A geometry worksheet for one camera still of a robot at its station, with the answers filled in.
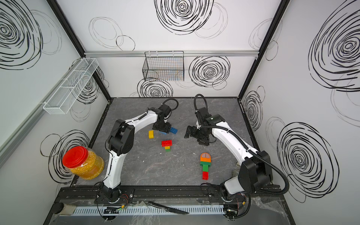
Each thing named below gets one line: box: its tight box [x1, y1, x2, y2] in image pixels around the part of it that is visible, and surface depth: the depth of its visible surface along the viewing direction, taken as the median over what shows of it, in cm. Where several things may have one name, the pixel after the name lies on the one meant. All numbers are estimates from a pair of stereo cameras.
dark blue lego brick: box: [169, 127, 179, 135], surface depth 101 cm
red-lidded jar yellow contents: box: [62, 145, 105, 180], surface depth 74 cm
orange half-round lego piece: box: [200, 152, 211, 159], surface depth 87 cm
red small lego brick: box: [202, 171, 209, 181], surface depth 81 cm
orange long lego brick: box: [200, 157, 212, 163], surface depth 86 cm
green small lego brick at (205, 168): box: [202, 164, 209, 173], surface depth 83 cm
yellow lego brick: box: [148, 130, 155, 139], surface depth 98 cm
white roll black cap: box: [52, 202, 77, 216], surface depth 66 cm
